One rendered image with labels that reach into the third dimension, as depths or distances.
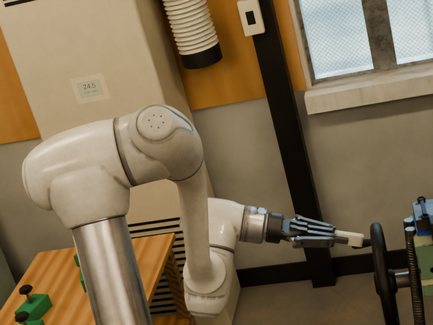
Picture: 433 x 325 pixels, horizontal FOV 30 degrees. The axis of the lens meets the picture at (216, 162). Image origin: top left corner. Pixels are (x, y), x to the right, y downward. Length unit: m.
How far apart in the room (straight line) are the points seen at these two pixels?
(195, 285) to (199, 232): 0.19
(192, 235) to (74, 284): 1.26
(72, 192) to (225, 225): 0.60
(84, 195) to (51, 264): 1.73
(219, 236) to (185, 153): 0.54
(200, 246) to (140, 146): 0.43
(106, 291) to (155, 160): 0.25
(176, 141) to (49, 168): 0.23
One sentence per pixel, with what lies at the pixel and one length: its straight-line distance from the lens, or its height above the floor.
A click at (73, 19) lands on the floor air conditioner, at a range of 2.93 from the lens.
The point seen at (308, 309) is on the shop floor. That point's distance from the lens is 3.38.
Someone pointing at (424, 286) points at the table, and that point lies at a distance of 1.86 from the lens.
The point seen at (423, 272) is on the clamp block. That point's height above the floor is 0.89.
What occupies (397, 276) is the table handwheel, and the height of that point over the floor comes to 0.83.
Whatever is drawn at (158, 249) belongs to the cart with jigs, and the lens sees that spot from 2.98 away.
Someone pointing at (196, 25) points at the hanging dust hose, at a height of 1.23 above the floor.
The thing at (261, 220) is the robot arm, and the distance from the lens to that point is 1.96.
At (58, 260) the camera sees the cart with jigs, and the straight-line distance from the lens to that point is 3.16.
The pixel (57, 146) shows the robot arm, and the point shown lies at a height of 1.45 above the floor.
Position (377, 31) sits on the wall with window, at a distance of 3.12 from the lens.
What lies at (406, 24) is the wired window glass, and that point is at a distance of 3.15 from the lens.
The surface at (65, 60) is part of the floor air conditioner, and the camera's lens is 2.99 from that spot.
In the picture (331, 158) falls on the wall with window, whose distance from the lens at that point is 3.27.
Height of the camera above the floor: 1.92
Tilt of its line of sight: 23 degrees down
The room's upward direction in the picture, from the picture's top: 16 degrees counter-clockwise
